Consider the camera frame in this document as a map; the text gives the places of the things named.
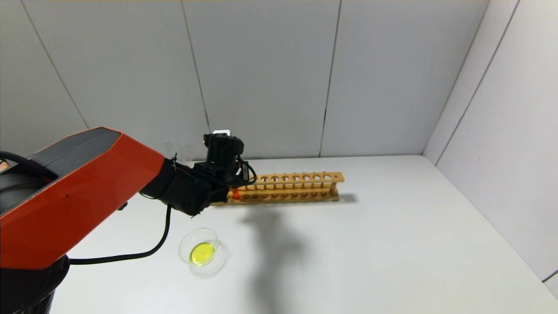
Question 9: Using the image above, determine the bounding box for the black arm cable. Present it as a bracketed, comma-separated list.
[69, 204, 172, 266]

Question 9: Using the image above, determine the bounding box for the clear glass beaker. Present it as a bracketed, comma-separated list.
[179, 227, 229, 276]

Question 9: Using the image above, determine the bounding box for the wooden test tube rack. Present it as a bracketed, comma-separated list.
[211, 172, 345, 206]

